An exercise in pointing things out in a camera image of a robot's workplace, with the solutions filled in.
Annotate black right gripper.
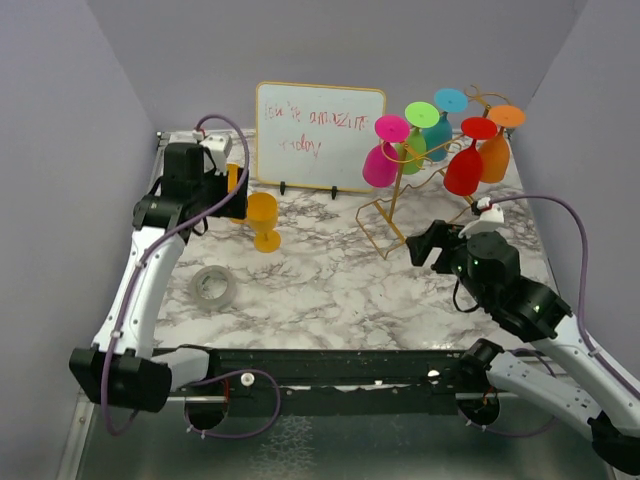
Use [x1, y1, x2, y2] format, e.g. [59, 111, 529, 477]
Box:
[405, 217, 490, 306]

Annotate yellow wine glass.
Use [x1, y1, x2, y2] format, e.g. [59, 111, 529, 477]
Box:
[246, 192, 281, 253]
[227, 163, 245, 224]

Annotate gold wire glass rack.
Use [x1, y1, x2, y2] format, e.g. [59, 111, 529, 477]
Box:
[355, 85, 515, 259]

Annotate red wine glass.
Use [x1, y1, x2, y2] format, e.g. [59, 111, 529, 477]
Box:
[443, 117, 498, 197]

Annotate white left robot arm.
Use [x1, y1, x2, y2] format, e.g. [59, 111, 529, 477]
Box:
[69, 135, 248, 412]

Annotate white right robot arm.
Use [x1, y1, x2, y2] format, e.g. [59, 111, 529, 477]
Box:
[406, 220, 639, 475]

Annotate pink wine glass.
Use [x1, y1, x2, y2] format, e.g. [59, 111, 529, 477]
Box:
[362, 114, 410, 188]

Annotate teal wine glass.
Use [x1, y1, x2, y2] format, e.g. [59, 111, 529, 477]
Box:
[422, 88, 468, 162]

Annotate orange wine glass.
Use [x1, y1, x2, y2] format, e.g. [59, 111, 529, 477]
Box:
[478, 104, 526, 184]

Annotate green wine glass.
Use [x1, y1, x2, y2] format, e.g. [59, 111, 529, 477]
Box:
[396, 101, 440, 175]

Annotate clear tape roll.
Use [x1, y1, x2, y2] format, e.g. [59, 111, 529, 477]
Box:
[188, 265, 237, 311]

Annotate yellow framed whiteboard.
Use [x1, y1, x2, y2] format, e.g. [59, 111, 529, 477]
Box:
[255, 81, 386, 193]

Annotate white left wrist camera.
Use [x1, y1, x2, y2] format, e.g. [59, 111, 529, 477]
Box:
[200, 134, 232, 176]

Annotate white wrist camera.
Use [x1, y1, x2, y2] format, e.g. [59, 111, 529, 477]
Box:
[200, 134, 232, 176]
[458, 197, 504, 239]

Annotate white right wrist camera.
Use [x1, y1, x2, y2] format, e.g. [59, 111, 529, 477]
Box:
[458, 197, 504, 239]

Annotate aluminium left side rail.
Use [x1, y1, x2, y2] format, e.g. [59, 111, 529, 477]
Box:
[107, 131, 169, 346]

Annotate black front mounting rail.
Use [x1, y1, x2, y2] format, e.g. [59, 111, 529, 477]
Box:
[169, 348, 489, 417]

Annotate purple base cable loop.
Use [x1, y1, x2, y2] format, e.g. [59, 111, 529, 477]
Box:
[183, 369, 282, 442]

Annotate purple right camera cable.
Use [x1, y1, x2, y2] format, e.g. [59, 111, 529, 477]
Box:
[487, 194, 640, 389]

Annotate purple camera cable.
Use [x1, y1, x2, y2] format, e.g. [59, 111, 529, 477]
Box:
[487, 194, 640, 389]
[99, 113, 251, 437]

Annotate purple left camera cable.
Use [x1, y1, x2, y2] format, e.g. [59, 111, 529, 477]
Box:
[99, 113, 251, 437]

